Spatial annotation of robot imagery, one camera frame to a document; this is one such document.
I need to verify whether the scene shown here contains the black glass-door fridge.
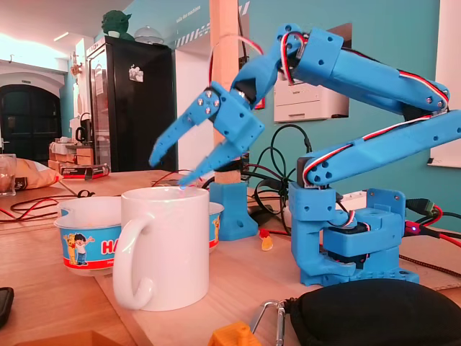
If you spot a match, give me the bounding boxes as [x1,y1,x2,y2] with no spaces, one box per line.
[86,35,178,173]

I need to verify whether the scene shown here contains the white office printer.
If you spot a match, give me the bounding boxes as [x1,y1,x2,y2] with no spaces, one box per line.
[273,79,350,123]

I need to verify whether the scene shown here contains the clear glass dome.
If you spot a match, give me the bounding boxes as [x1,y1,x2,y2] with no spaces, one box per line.
[133,25,164,46]

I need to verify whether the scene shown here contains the white ceramic mug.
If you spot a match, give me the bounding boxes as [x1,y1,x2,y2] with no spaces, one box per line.
[112,186,210,311]

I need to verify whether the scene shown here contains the green Yoda figure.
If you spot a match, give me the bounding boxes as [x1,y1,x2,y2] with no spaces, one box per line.
[101,9,135,41]

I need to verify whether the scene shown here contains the long light wooden board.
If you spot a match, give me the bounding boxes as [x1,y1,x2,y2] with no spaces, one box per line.
[94,225,447,346]

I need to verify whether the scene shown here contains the black kettle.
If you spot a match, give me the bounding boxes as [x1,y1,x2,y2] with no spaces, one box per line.
[74,112,94,144]

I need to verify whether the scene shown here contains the red black flat box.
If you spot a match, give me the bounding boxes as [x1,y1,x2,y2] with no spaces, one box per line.
[59,162,112,180]

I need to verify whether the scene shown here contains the white power strip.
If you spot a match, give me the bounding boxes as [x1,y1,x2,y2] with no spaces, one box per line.
[331,190,370,203]

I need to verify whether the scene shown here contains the printed paper bowl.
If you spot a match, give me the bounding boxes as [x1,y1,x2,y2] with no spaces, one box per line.
[53,196,225,277]

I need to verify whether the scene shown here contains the brown cardboard box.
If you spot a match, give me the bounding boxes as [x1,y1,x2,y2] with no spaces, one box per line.
[48,141,95,172]

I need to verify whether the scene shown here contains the yellow 3D-printed boat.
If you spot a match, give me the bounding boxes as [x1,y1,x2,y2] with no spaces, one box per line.
[207,320,263,346]

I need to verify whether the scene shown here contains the silver carabiner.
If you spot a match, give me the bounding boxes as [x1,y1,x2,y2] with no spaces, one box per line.
[248,299,289,346]

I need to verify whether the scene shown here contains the dark arched door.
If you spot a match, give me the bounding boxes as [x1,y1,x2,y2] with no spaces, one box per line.
[0,84,63,165]

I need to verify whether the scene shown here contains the orange chips bag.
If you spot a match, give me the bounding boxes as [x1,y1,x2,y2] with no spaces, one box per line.
[14,157,65,191]

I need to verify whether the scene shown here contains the red black power lead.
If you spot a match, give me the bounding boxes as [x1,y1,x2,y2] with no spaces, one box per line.
[405,197,461,249]

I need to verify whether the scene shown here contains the glass beer mug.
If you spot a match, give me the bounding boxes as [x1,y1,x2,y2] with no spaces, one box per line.
[0,154,18,198]

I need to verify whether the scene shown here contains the black zip pouch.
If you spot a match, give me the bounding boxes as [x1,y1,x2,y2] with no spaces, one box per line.
[287,278,461,346]

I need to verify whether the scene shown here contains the brown cardboard sheet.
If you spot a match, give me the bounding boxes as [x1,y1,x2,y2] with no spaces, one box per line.
[398,234,461,291]

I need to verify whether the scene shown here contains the black strap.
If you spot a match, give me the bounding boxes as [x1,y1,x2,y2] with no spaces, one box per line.
[215,161,241,174]

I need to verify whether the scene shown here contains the blue post base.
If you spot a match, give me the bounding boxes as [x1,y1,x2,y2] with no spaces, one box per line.
[209,181,259,241]

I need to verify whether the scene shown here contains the thick black cable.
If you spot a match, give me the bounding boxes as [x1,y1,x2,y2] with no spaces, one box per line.
[240,124,313,235]

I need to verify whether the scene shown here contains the wooden post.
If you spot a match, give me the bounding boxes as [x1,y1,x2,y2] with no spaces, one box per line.
[209,0,241,185]

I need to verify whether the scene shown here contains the red wire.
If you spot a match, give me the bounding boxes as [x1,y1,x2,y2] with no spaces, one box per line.
[0,194,79,223]

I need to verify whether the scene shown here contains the white wall board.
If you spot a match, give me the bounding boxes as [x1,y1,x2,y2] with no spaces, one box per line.
[427,0,461,169]

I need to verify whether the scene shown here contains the black orange braided cable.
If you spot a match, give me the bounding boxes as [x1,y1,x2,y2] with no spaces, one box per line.
[398,254,461,278]

